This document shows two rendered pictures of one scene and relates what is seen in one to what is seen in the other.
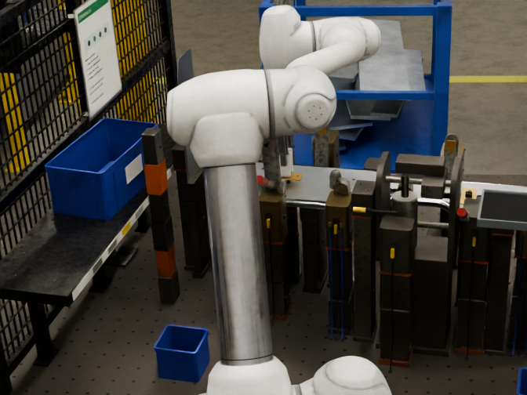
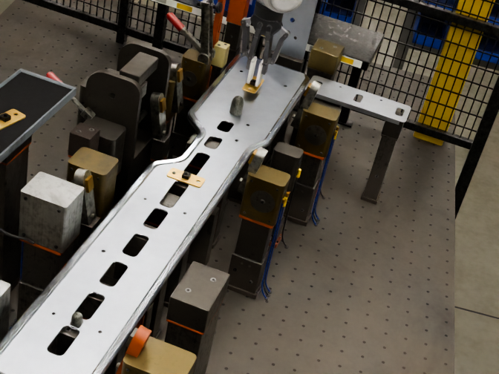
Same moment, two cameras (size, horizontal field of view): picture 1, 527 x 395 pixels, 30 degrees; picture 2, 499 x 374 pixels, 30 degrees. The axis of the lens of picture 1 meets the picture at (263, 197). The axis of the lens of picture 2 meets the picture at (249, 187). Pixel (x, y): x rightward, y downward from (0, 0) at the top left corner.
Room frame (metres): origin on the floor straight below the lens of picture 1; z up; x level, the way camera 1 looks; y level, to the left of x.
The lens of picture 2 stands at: (2.14, -2.25, 2.23)
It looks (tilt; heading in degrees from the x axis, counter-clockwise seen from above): 35 degrees down; 84
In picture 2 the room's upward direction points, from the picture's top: 13 degrees clockwise
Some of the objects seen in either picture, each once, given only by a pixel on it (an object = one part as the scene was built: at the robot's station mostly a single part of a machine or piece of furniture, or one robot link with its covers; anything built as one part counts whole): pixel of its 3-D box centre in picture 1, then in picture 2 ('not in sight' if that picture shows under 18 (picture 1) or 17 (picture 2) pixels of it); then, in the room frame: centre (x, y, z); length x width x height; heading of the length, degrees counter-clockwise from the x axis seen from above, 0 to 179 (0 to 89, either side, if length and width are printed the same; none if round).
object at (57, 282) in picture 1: (106, 200); (236, 7); (2.24, 0.40, 1.01); 0.90 x 0.22 x 0.03; 163
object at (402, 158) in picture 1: (417, 254); (120, 148); (2.00, -0.36, 0.94); 0.18 x 0.13 x 0.49; 73
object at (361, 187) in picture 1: (365, 263); not in sight; (2.02, -0.24, 0.91); 0.07 x 0.05 x 0.42; 163
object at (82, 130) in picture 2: (499, 280); (78, 202); (1.93, -0.54, 0.90); 0.05 x 0.05 x 0.40; 73
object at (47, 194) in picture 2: not in sight; (40, 266); (1.90, -0.78, 0.90); 0.13 x 0.08 x 0.41; 163
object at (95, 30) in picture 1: (96, 52); not in sight; (2.56, 0.43, 1.30); 0.23 x 0.02 x 0.31; 163
